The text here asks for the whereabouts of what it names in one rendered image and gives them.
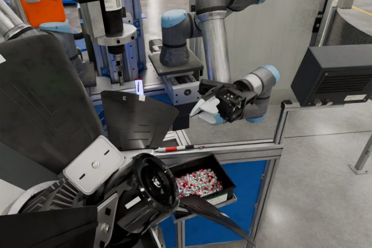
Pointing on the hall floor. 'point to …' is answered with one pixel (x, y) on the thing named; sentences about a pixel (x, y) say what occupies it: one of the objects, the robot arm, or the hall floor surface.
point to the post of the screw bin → (180, 234)
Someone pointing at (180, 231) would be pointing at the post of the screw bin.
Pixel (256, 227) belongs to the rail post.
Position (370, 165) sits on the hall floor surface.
